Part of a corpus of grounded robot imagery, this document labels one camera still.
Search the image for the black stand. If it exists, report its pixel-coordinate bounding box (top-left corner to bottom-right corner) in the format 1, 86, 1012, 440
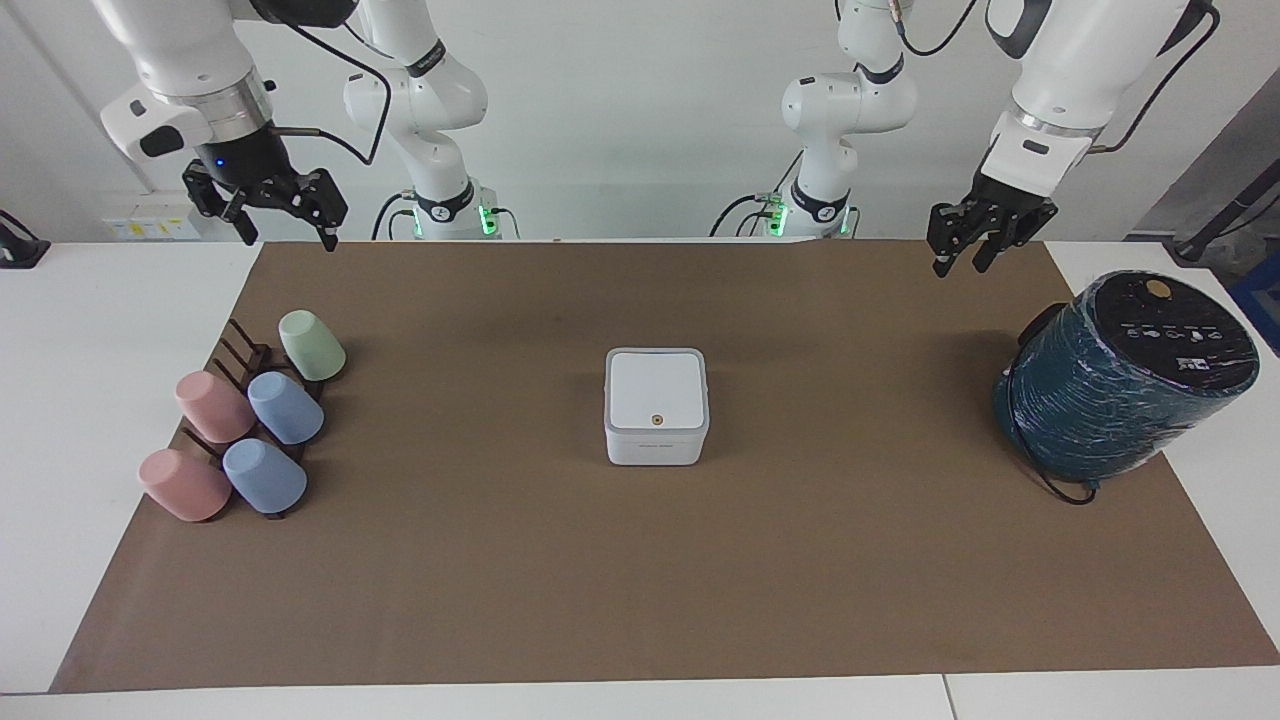
0, 209, 52, 270
1174, 188, 1280, 267

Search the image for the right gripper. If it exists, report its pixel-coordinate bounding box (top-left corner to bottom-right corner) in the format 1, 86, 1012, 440
182, 122, 350, 254

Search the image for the white wall socket strip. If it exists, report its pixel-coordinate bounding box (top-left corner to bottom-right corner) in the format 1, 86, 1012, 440
100, 204, 203, 242

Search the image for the blue cup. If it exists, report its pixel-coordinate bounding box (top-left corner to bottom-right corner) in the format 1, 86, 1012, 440
247, 371, 326, 447
222, 438, 309, 516

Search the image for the black appliance cord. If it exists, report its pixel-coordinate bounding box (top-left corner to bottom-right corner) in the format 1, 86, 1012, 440
1004, 300, 1102, 507

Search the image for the pink cup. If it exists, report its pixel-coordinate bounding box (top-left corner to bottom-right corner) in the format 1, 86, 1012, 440
138, 449, 234, 524
175, 371, 257, 445

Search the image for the white square trash can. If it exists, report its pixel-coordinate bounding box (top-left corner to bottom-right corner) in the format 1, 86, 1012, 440
604, 347, 712, 468

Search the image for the black cable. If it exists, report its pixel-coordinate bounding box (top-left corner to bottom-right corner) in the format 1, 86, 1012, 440
272, 20, 394, 168
893, 0, 981, 58
1088, 3, 1223, 156

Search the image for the teal cylindrical appliance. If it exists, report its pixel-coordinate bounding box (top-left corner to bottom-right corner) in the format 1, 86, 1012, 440
992, 269, 1262, 484

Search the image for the blue box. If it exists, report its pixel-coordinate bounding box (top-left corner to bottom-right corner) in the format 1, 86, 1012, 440
1227, 250, 1280, 357

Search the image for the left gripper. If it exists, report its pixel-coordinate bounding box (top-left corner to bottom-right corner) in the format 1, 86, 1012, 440
926, 170, 1060, 279

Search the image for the green cup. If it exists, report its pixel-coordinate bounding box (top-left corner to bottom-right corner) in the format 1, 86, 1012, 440
278, 309, 348, 383

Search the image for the dark brown cup rack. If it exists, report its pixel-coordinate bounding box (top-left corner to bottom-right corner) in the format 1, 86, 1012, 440
180, 318, 327, 521

